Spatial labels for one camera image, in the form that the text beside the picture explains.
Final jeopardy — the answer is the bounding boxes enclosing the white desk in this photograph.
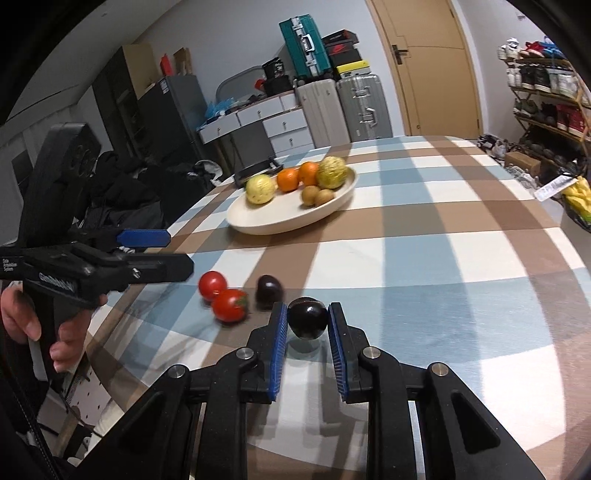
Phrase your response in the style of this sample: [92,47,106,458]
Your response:
[198,90,305,144]

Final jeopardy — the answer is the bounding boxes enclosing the cream round plate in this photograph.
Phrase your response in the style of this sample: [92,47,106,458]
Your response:
[226,166,360,236]

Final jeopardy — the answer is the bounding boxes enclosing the flat cardboard box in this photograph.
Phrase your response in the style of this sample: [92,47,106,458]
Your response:
[122,44,160,100]

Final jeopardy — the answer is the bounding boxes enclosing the white paper tag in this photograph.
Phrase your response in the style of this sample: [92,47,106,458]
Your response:
[534,175,578,202]

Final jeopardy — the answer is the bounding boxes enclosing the wooden door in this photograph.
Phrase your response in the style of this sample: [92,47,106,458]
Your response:
[369,0,483,138]

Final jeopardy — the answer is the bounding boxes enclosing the pile of black clothing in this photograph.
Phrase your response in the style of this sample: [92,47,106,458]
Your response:
[78,150,219,234]

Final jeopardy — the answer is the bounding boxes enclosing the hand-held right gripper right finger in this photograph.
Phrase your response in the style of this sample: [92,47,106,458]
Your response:
[328,302,546,480]

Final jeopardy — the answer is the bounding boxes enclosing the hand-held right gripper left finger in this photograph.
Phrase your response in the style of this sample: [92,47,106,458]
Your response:
[85,301,291,480]

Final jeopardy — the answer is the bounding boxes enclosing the black storage box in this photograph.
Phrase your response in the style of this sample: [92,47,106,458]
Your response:
[263,78,293,97]

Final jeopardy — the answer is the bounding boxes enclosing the white pegboard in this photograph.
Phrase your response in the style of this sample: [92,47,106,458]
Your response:
[60,360,123,428]

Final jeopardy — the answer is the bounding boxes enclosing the white drawer cabinet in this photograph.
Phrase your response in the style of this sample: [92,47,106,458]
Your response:
[263,110,315,156]

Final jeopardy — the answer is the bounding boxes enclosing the blue plastic bag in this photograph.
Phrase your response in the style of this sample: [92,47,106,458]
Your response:
[203,98,241,122]

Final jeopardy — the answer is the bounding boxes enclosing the person's left hand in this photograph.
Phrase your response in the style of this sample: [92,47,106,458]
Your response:
[0,286,110,374]

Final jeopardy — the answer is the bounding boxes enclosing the dark grey fridge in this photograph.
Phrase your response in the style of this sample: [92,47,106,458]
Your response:
[137,74,208,162]

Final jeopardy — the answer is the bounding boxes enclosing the wooden shoe rack with shoes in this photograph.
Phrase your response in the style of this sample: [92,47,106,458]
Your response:
[498,38,591,171]

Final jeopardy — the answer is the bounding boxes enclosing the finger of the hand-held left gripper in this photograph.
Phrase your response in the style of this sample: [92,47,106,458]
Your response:
[104,252,195,293]
[69,228,171,253]

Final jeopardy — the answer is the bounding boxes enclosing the grey arched frame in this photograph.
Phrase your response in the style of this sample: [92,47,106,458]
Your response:
[215,65,269,103]

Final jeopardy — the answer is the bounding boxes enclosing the teal suitcase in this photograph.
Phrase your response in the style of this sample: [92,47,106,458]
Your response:
[279,16,331,79]

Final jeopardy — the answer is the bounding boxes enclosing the brown paper bag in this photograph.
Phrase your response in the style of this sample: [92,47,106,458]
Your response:
[173,47,194,75]

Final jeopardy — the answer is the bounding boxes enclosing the silver suitcase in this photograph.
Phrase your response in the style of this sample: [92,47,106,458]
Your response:
[336,74,394,141]

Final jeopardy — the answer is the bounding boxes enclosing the bumpy yellow guava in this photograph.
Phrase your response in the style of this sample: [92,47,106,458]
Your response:
[317,156,349,190]

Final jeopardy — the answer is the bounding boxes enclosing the beige suitcase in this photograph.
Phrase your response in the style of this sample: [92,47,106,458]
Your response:
[294,78,352,147]

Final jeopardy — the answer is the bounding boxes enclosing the smooth yellow-green guava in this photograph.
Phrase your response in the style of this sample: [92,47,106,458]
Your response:
[246,174,277,205]

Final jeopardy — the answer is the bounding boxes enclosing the red tomato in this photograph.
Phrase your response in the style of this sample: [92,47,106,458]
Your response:
[211,288,249,323]
[198,271,228,301]

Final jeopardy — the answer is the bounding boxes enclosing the heap of loose shoes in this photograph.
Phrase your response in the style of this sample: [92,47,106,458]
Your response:
[475,134,509,158]

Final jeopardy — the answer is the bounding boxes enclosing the small cardboard box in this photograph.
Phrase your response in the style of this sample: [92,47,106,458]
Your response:
[504,151,542,173]

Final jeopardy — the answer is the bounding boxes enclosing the dark purple plum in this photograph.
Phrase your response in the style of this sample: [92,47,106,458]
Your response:
[288,298,329,341]
[256,274,283,305]

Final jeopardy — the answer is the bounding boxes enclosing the dark wardrobe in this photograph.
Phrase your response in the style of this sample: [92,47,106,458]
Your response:
[92,48,144,154]

